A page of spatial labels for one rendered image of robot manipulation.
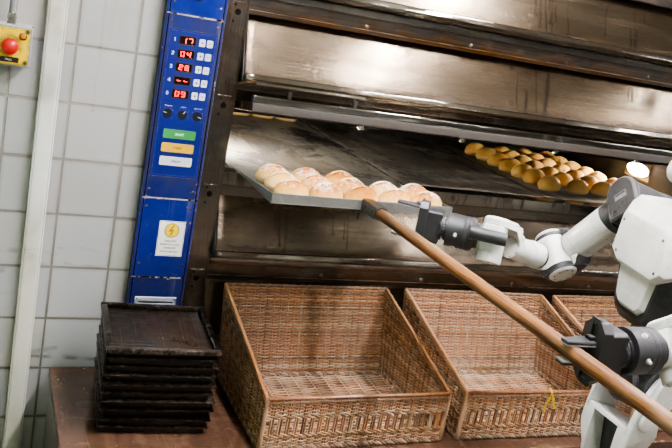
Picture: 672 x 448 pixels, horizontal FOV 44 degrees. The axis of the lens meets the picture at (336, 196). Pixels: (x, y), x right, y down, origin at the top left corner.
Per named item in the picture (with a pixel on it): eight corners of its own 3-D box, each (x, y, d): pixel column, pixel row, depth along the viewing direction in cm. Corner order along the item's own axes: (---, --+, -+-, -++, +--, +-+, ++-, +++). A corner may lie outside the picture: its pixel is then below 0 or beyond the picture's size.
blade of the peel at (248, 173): (450, 216, 236) (453, 207, 235) (270, 203, 212) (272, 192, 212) (394, 181, 267) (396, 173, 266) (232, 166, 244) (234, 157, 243)
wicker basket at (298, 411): (207, 364, 250) (221, 279, 243) (371, 362, 274) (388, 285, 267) (254, 455, 207) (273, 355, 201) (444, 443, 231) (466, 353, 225)
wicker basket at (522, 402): (384, 362, 276) (401, 285, 269) (523, 363, 298) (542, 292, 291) (454, 442, 232) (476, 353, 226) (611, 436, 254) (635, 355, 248)
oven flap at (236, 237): (212, 256, 242) (217, 189, 244) (667, 279, 315) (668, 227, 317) (217, 257, 238) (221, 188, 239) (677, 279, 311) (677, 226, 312)
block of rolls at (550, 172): (460, 151, 353) (462, 139, 352) (549, 162, 373) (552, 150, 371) (543, 192, 299) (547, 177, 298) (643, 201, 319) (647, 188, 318)
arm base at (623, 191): (637, 220, 222) (666, 188, 217) (658, 250, 211) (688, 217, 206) (596, 200, 216) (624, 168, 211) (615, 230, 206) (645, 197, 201)
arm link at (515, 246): (480, 213, 214) (509, 225, 223) (472, 247, 213) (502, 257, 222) (500, 216, 209) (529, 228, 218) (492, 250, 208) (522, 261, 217)
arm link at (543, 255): (499, 239, 224) (537, 254, 237) (511, 272, 219) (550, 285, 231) (530, 220, 219) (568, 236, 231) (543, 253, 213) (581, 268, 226)
